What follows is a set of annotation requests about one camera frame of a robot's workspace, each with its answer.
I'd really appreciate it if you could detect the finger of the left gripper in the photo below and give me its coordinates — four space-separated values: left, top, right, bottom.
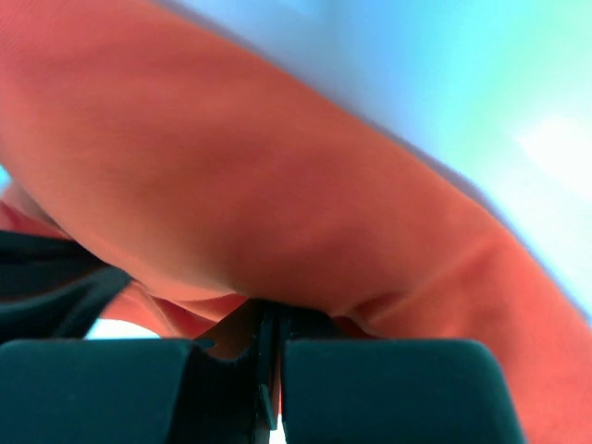
1 230 131 340

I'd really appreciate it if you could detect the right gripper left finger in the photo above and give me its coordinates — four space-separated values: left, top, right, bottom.
175 301 278 443

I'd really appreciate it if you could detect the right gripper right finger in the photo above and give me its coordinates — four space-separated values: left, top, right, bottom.
280 309 370 443

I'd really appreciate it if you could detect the orange t shirt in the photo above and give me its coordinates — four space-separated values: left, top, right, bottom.
1 1 591 443

